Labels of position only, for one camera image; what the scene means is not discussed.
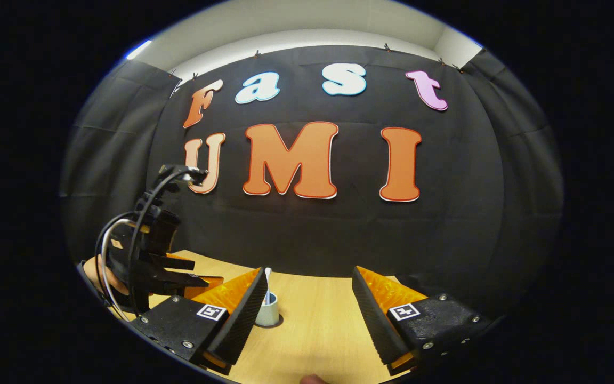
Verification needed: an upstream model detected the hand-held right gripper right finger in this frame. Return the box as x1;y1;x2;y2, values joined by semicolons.
352;266;499;376

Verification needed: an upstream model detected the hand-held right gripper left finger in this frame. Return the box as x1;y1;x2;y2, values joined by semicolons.
131;267;268;375

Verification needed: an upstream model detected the pale blue cup wooden handle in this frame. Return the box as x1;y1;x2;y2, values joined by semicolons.
254;291;281;327

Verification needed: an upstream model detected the wooden desktop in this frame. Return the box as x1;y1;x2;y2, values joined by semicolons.
107;250;430;384

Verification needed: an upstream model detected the black backdrop cloth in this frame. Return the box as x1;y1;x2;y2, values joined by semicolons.
61;45;563;321

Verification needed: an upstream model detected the ceiling light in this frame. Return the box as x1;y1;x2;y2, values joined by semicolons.
126;40;153;60

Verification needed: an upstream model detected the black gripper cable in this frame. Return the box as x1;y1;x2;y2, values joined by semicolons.
126;168;204;315

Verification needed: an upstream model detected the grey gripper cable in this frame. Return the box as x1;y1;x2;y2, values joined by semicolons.
99;216;137;321

